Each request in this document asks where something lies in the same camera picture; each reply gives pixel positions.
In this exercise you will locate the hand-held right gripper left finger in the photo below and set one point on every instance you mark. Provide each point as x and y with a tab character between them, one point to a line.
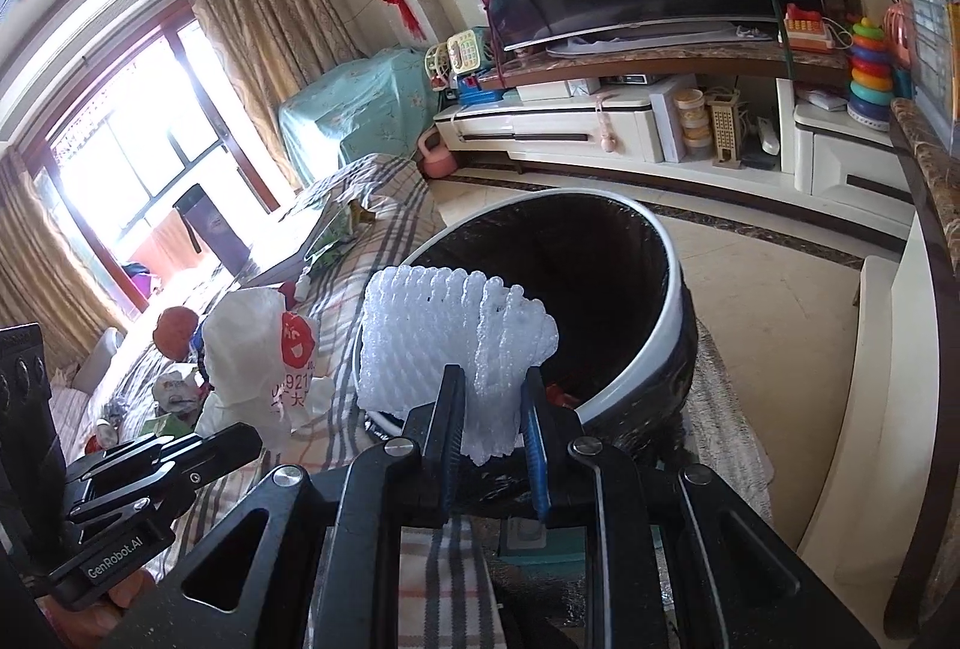
450	443

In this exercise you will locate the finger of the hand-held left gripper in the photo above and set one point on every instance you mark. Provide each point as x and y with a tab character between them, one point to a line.
217	450
150	452

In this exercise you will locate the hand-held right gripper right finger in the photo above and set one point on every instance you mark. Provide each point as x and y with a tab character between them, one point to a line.
534	450

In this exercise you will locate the white foam fruit net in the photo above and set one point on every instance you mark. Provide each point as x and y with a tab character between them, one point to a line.
420	334

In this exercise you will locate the white round bowl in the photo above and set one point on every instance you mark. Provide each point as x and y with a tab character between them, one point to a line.
600	274

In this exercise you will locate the crumpled white wrapper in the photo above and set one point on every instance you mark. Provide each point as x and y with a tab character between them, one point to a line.
178	388

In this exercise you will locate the white plastic bag red print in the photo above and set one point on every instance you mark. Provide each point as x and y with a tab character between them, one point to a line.
240	349

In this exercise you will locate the red apple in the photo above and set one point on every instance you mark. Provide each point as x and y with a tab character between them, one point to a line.
176	330

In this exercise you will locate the brown patterned curtain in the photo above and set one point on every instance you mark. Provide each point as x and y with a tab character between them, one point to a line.
37	259
262	18

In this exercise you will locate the small white bottle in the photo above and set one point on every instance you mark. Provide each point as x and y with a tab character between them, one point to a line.
303	289

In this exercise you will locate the purple tumbler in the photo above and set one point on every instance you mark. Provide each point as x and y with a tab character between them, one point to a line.
210	229

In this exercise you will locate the green snack packet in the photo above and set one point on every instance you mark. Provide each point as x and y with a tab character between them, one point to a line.
334	236

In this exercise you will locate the plaid blanket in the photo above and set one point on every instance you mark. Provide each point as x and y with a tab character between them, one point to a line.
397	191

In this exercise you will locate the pink toy kettlebell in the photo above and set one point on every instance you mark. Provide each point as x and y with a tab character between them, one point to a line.
436	157

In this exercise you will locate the white marble top television stand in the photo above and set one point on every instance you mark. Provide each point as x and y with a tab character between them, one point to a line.
540	127

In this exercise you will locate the teal floral furniture cover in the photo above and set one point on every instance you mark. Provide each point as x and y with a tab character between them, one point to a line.
352	109

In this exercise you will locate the stack of yellow containers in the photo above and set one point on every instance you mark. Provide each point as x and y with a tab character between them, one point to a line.
691	124

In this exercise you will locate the marble top cabinet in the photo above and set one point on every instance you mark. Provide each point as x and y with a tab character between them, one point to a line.
922	169

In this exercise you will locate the pink plastic toy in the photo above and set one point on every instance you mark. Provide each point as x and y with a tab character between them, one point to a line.
898	33

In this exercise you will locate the printed desk calendar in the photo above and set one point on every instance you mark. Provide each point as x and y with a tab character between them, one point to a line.
934	56

